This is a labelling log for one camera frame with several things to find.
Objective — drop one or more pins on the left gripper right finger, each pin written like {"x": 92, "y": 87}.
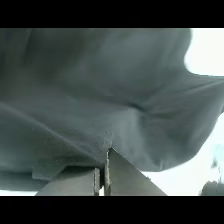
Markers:
{"x": 125, "y": 178}

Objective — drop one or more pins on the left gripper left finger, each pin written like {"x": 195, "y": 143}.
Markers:
{"x": 78, "y": 182}

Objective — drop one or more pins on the black garment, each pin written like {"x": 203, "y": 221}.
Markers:
{"x": 86, "y": 100}

